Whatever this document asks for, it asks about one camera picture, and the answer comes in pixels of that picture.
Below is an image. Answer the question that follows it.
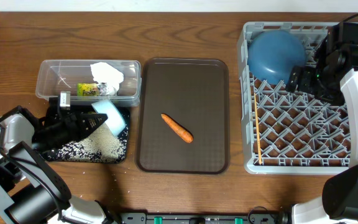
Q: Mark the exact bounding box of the white rice pile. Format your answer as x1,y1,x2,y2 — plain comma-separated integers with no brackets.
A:
44,123,129,164

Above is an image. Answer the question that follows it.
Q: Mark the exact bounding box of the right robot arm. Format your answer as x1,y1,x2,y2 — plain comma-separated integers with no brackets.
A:
285,22,358,223

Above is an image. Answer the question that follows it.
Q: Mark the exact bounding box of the brown serving tray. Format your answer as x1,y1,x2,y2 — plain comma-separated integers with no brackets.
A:
135,58,229,174

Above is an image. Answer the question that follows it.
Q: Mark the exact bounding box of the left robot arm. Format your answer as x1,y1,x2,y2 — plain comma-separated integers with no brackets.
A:
0,106,116,223

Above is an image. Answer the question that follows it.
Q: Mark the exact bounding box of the yellow foil snack wrapper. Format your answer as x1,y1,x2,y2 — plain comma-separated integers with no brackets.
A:
76,82,117,97

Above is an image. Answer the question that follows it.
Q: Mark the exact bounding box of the grey dishwasher rack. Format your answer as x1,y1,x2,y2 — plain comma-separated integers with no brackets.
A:
237,22,351,175

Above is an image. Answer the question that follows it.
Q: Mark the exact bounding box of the clear plastic bin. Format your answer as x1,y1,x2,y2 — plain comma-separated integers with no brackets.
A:
35,59,141,107

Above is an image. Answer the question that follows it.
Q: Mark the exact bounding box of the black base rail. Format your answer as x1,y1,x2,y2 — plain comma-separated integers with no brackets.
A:
119,211,292,224

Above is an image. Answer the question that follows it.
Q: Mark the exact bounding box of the orange carrot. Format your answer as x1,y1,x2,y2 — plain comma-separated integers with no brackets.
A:
161,113,193,143

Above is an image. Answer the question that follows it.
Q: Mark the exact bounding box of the wooden chopstick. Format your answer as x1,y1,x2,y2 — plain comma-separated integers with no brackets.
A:
254,92,262,165

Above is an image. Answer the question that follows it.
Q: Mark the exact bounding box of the dark blue plate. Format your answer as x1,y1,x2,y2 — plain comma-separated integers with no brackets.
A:
248,30,306,85

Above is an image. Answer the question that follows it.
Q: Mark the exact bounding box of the light blue bowl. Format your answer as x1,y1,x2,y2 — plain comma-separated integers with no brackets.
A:
91,100,126,137

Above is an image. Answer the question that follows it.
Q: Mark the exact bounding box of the white napkin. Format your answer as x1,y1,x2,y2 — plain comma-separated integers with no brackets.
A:
90,62,124,96

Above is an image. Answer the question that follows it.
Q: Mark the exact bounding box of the black plastic bin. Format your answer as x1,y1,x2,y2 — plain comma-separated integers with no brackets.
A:
40,103,132,164

